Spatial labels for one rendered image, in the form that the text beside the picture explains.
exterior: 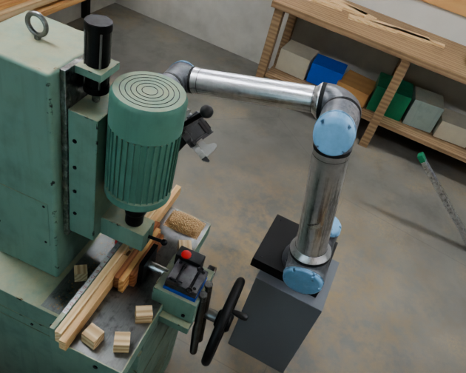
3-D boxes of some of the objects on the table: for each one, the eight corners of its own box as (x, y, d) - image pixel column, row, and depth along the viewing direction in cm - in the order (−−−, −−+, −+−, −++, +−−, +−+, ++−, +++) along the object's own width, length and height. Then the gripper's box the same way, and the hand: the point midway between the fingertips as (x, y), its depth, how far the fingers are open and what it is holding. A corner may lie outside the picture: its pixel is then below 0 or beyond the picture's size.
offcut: (112, 352, 121) (113, 345, 119) (114, 339, 124) (115, 331, 121) (128, 353, 122) (129, 345, 119) (129, 339, 125) (130, 331, 122)
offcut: (134, 323, 128) (136, 317, 126) (134, 312, 131) (135, 305, 129) (151, 323, 130) (152, 315, 127) (150, 311, 132) (152, 304, 130)
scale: (66, 314, 120) (66, 314, 120) (61, 311, 120) (61, 311, 120) (156, 198, 157) (156, 198, 157) (152, 197, 158) (152, 197, 157)
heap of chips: (196, 240, 155) (197, 234, 154) (163, 224, 157) (163, 219, 155) (206, 223, 162) (208, 217, 160) (174, 209, 163) (174, 203, 161)
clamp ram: (158, 293, 137) (162, 274, 131) (136, 283, 138) (138, 263, 132) (172, 271, 143) (176, 253, 137) (150, 261, 144) (154, 243, 138)
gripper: (180, 92, 141) (189, 95, 122) (219, 143, 147) (232, 154, 128) (158, 109, 140) (163, 115, 122) (197, 160, 147) (208, 173, 128)
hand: (190, 141), depth 125 cm, fingers open, 14 cm apart
